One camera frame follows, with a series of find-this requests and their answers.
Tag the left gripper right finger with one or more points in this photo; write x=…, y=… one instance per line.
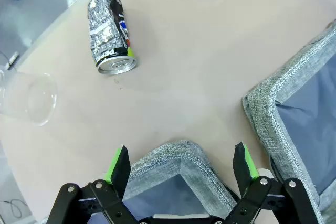
x=242, y=166

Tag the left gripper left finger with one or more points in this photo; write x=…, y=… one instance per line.
x=120, y=166

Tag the clear plastic cup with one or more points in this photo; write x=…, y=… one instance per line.
x=39, y=98

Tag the grey fabric basket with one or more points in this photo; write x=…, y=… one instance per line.
x=275, y=82
x=183, y=161

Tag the black silver Pepsi can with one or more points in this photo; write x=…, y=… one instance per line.
x=105, y=32

